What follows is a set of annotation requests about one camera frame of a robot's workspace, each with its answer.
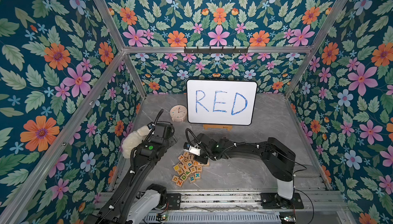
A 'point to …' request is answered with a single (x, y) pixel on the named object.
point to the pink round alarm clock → (178, 113)
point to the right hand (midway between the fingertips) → (197, 149)
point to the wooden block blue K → (197, 175)
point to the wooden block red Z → (179, 182)
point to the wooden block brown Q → (175, 178)
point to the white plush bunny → (132, 139)
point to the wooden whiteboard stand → (216, 126)
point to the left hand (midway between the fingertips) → (171, 138)
